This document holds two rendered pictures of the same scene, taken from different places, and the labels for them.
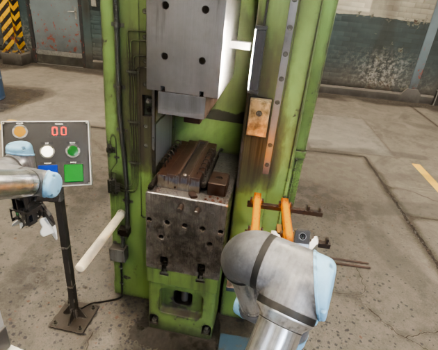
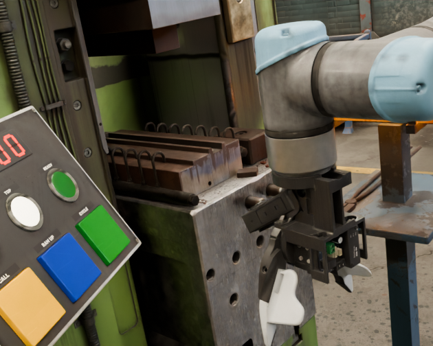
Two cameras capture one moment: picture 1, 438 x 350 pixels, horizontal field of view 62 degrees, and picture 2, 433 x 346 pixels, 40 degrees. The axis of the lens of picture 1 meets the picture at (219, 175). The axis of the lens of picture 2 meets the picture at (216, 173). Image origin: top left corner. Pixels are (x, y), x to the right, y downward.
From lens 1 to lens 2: 143 cm
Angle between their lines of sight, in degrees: 50
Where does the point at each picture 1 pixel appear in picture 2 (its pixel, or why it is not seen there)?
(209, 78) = not seen: outside the picture
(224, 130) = (110, 105)
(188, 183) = (227, 160)
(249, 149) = (238, 71)
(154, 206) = (213, 236)
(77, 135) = (41, 145)
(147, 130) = (83, 112)
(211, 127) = not seen: hidden behind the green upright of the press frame
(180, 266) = not seen: hidden behind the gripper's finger
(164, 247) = (242, 319)
